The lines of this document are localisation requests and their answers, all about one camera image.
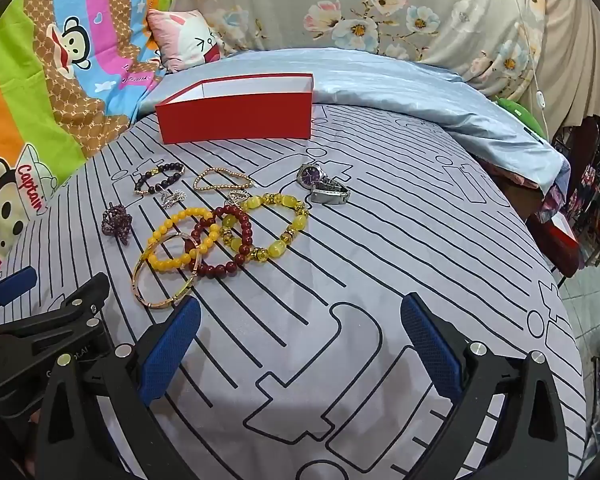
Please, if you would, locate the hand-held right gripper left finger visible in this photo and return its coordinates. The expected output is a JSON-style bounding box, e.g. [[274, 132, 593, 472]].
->
[[32, 296, 202, 480]]

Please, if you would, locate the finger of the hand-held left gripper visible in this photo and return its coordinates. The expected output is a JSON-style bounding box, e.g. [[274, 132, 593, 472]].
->
[[0, 266, 38, 322], [0, 272, 112, 357]]

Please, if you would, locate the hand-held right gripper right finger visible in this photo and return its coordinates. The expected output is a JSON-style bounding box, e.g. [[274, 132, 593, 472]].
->
[[400, 294, 573, 480]]

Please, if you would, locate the rose gold bangle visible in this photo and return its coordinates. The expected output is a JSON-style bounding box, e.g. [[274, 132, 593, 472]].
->
[[132, 232, 203, 309]]

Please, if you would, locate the purple garnet bracelet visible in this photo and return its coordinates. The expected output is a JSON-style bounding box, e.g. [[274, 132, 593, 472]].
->
[[101, 201, 133, 246]]

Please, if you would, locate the dark red bead bracelet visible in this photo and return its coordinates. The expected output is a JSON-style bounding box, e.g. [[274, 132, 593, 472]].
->
[[190, 204, 253, 271]]

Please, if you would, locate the dark bead bracelet gold charm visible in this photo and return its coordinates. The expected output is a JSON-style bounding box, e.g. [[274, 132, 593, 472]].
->
[[133, 161, 187, 197]]

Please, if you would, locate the yellow cat-eye bead bracelet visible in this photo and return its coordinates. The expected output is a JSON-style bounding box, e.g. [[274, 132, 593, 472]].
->
[[222, 192, 311, 263]]

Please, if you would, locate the silver wristwatch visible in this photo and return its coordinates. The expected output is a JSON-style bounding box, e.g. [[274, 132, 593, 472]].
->
[[296, 162, 352, 206]]

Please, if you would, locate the red cardboard box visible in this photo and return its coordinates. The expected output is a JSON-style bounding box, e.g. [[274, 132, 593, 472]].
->
[[155, 73, 315, 146]]

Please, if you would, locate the grey striped bedsheet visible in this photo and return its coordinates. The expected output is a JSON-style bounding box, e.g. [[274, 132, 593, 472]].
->
[[0, 102, 588, 480]]

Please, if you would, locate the small red box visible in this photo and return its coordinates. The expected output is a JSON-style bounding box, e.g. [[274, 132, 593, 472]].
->
[[540, 212, 581, 278]]

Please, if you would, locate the cartoon monkey printed blanket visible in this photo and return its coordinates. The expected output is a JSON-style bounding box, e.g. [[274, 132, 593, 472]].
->
[[0, 0, 181, 281]]

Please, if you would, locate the pile of clothes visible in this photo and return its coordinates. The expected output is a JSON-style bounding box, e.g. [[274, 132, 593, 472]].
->
[[535, 115, 600, 266]]

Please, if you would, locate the green plush toy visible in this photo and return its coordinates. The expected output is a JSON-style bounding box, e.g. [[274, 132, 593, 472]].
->
[[497, 95, 548, 136]]

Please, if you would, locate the light blue blanket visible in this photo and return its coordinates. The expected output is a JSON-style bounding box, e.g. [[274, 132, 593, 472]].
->
[[139, 47, 571, 196]]

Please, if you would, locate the pink cartoon cat pillow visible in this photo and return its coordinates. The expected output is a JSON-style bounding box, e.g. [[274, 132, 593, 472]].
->
[[146, 8, 226, 73]]

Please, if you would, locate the beige curtain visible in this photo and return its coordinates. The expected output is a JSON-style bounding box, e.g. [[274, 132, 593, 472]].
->
[[535, 0, 600, 131]]

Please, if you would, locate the grey floral quilt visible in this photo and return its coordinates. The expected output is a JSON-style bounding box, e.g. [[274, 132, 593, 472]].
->
[[172, 0, 548, 106]]

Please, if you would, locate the white cable with switch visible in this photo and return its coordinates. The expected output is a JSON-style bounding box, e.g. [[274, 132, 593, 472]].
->
[[497, 0, 551, 141]]

